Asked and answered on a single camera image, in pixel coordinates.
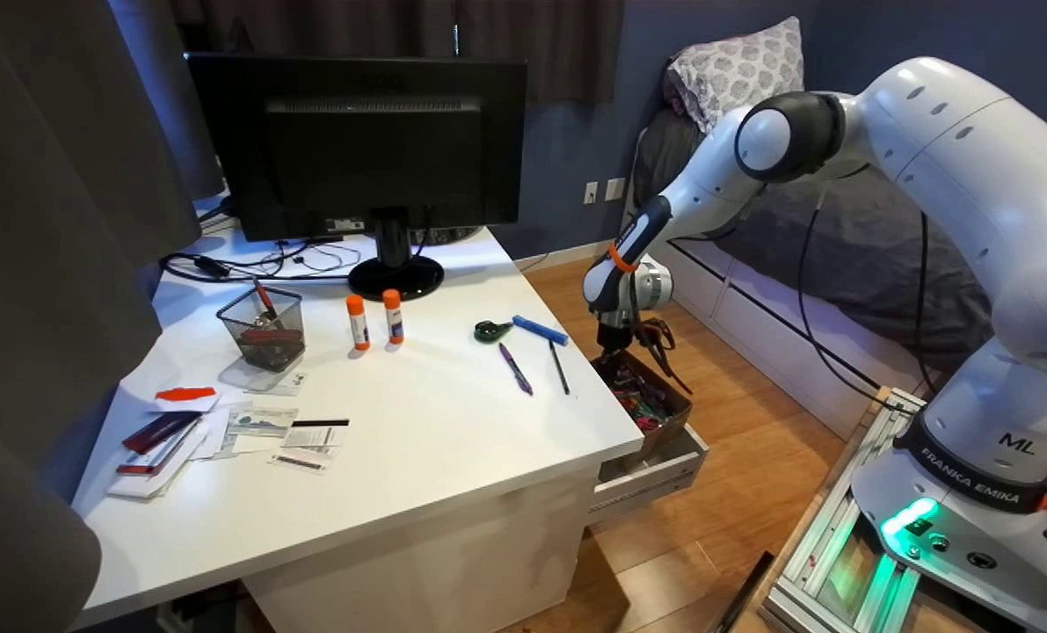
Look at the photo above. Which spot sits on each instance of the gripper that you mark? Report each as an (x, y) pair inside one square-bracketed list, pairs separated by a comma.
[(614, 332)]

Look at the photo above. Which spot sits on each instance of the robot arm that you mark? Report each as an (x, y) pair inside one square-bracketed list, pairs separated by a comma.
[(971, 176)]

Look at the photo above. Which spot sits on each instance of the brown cardboard box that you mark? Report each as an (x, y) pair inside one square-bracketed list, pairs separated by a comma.
[(677, 413)]

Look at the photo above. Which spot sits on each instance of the white desk drawer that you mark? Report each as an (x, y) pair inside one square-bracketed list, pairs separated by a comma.
[(655, 479)]

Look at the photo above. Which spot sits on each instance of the black pen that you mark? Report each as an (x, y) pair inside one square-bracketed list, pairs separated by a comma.
[(559, 367)]

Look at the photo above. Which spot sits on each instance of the heap of colourful small items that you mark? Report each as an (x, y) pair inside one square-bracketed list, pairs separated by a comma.
[(639, 400)]

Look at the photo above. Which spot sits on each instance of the blue marker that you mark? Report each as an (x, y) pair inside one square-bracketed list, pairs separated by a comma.
[(541, 331)]

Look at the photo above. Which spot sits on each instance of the purple pen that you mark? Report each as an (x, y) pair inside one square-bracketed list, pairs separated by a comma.
[(515, 369)]

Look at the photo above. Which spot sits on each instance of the orange capped glue stick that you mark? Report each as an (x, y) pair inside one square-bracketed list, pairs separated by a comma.
[(358, 325), (393, 318)]

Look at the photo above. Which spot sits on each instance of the bed with grey cover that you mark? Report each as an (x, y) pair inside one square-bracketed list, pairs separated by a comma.
[(857, 246)]

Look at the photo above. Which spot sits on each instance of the patterned grey pillow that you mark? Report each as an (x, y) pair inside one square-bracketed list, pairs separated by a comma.
[(734, 70)]

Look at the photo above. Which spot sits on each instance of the black bar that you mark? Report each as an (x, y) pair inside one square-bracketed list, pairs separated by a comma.
[(745, 593)]

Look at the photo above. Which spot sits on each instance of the white card with black stripe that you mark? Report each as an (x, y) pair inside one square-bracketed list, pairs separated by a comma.
[(316, 434)]

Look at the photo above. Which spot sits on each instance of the black computer monitor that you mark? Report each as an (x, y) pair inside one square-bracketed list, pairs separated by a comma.
[(356, 149)]

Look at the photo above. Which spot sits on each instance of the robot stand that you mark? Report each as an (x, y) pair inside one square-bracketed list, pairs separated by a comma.
[(839, 563)]

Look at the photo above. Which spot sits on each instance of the small white card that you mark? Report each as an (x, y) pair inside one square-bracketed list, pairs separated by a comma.
[(297, 462)]

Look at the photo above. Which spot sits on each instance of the black mesh pen cup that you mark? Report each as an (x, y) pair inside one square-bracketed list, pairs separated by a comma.
[(264, 338)]

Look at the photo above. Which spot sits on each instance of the red pen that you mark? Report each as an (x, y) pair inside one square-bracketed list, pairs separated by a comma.
[(264, 299)]

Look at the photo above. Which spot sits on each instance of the printed paper card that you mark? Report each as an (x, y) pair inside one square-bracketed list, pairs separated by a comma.
[(262, 422)]

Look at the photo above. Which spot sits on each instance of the dark red booklet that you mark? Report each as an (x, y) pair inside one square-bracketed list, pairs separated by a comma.
[(161, 432)]

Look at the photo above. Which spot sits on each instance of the stack of white papers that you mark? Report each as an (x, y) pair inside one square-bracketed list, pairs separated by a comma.
[(158, 466)]

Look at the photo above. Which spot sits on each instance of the white wall socket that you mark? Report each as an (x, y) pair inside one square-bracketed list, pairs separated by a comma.
[(591, 192), (614, 189)]

